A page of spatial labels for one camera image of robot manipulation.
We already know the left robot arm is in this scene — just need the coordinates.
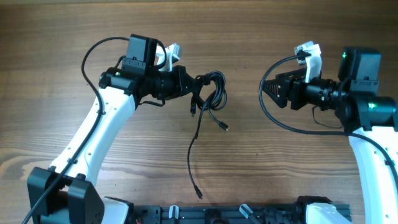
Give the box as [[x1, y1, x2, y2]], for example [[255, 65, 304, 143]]
[[25, 34, 201, 223]]

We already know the black camera cable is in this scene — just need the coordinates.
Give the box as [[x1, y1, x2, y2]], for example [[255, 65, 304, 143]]
[[258, 51, 398, 194], [21, 36, 169, 224]]

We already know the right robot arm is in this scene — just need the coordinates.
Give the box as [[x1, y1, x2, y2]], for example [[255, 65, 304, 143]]
[[259, 42, 397, 223]]

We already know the long black usb cable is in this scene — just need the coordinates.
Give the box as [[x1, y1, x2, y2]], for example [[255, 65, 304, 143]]
[[186, 93, 218, 200]]

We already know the black left camera cable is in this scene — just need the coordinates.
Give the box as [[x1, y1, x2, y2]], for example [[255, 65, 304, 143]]
[[21, 36, 169, 224]]

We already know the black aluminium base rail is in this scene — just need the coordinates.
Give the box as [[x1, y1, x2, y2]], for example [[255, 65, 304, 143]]
[[127, 203, 307, 224]]

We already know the black right camera cable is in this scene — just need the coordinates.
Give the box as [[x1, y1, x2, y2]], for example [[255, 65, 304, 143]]
[[258, 51, 398, 194]]

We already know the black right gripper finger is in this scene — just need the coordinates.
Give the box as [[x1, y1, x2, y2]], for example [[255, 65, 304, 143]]
[[262, 79, 287, 108], [275, 68, 307, 80]]

